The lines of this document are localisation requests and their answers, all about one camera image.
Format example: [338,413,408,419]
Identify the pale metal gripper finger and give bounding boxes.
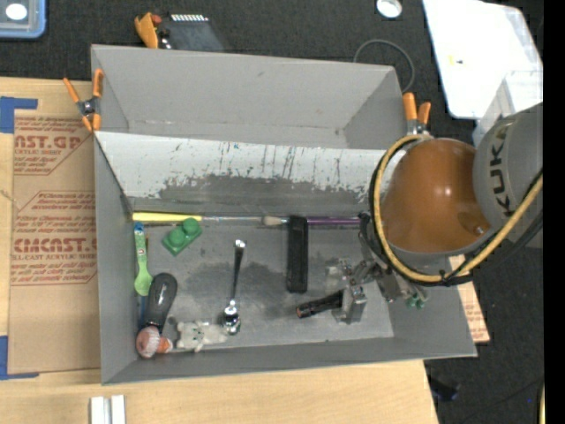
[325,258,359,284]
[331,283,368,325]

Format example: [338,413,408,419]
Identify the black marker pen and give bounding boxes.
[296,291,344,320]

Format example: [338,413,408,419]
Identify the black flat block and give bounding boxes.
[285,215,310,294]

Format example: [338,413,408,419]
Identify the purple stick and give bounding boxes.
[306,216,364,228]

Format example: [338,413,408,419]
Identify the metal spoon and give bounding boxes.
[225,238,247,314]

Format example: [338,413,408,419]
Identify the small dark shiny bottle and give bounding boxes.
[222,306,242,337]

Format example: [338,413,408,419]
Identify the white toy animal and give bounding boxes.
[175,320,229,353]

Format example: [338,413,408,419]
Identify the green toy brick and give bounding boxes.
[161,216,204,258]

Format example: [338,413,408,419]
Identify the black computer mouse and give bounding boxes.
[145,272,179,331]

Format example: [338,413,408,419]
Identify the grey metal bin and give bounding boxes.
[90,44,478,386]

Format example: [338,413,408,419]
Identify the green plastic spoon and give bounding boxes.
[132,222,154,298]

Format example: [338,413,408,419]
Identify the pink and orange toy figure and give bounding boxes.
[134,324,174,360]

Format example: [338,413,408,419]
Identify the brown cardboard board red print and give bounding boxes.
[0,76,491,382]

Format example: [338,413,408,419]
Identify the yellow handled paintbrush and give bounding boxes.
[132,211,290,229]

